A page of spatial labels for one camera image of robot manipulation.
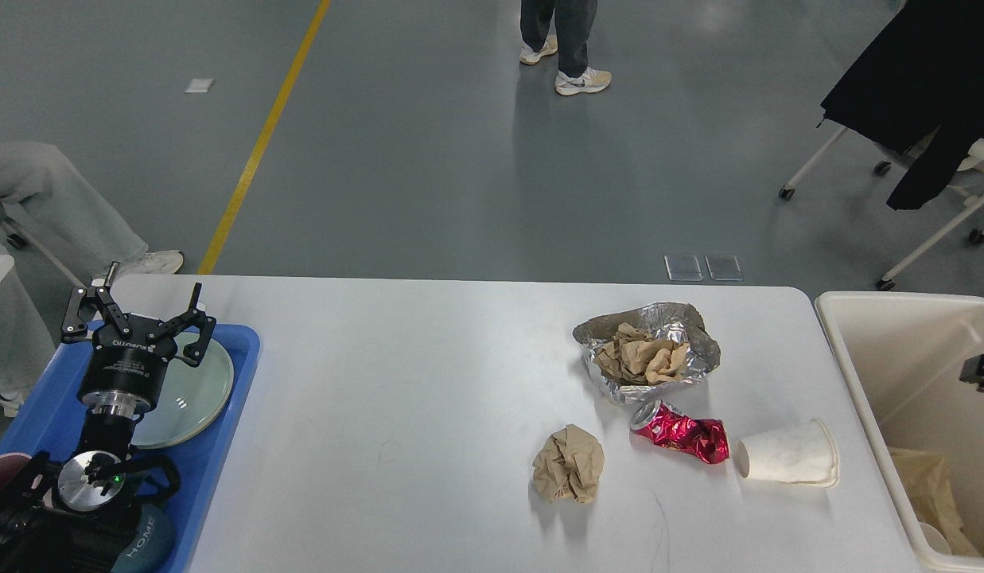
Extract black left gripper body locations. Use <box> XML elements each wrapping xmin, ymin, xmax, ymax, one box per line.
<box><xmin>78</xmin><ymin>330</ymin><xmax>177</xmax><ymax>414</ymax></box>

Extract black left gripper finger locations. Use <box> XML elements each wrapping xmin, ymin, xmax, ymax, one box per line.
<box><xmin>61</xmin><ymin>263</ymin><xmax>133</xmax><ymax>342</ymax></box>
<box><xmin>146</xmin><ymin>284</ymin><xmax>218</xmax><ymax>368</ymax></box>

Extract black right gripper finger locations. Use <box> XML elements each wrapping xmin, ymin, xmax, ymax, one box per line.
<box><xmin>960</xmin><ymin>354</ymin><xmax>984</xmax><ymax>392</ymax></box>

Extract mint green plate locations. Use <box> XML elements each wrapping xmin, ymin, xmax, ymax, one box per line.
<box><xmin>158</xmin><ymin>340</ymin><xmax>234</xmax><ymax>403</ymax></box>

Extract dark teal mug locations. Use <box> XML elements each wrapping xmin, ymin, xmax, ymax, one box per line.
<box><xmin>111</xmin><ymin>505</ymin><xmax>175</xmax><ymax>572</ymax></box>

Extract aluminium foil with paper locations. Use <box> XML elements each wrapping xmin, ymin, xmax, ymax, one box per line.
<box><xmin>573</xmin><ymin>302</ymin><xmax>721</xmax><ymax>405</ymax></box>

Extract brown paper ball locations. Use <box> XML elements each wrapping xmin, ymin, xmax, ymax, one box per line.
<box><xmin>532</xmin><ymin>424</ymin><xmax>605</xmax><ymax>504</ymax></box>

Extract white paper cup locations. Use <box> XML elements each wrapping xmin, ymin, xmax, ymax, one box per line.
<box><xmin>920</xmin><ymin>522</ymin><xmax>952</xmax><ymax>555</ymax></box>

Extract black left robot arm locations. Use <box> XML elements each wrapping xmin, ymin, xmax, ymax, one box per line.
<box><xmin>0</xmin><ymin>266</ymin><xmax>216</xmax><ymax>572</ymax></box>

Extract beige plastic bin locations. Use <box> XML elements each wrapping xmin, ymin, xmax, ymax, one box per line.
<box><xmin>815</xmin><ymin>291</ymin><xmax>984</xmax><ymax>572</ymax></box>

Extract blue plastic tray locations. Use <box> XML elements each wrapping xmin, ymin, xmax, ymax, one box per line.
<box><xmin>0</xmin><ymin>324</ymin><xmax>260</xmax><ymax>572</ymax></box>

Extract grey chair with legs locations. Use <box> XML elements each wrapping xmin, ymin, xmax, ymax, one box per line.
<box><xmin>0</xmin><ymin>203</ymin><xmax>88</xmax><ymax>289</ymax></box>

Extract seated person grey trousers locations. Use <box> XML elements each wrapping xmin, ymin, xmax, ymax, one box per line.
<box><xmin>0</xmin><ymin>141</ymin><xmax>184</xmax><ymax>418</ymax></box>

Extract white tissue roll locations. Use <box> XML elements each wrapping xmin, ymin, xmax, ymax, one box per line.
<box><xmin>732</xmin><ymin>419</ymin><xmax>840</xmax><ymax>487</ymax></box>

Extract red foil wrapper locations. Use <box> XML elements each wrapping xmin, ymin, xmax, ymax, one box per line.
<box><xmin>629</xmin><ymin>399</ymin><xmax>730</xmax><ymax>465</ymax></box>

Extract black jacket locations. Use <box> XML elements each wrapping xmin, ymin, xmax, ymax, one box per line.
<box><xmin>820</xmin><ymin>1</ymin><xmax>984</xmax><ymax>210</ymax></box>

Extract crumpled brown paper in foil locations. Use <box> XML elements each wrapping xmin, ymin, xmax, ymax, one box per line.
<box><xmin>593</xmin><ymin>322</ymin><xmax>690</xmax><ymax>387</ymax></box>

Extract standing person in jeans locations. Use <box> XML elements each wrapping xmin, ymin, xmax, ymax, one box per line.
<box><xmin>519</xmin><ymin>1</ymin><xmax>612</xmax><ymax>96</ymax></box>

